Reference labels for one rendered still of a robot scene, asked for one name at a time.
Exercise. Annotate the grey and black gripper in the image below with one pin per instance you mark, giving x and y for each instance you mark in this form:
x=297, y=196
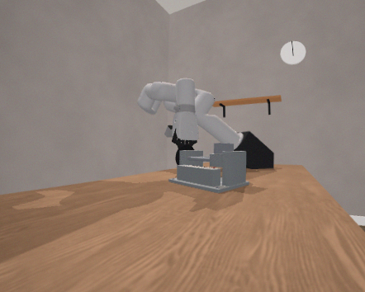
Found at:
x=185, y=128

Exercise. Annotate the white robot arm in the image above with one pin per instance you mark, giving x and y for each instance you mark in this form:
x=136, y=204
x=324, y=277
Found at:
x=189, y=99

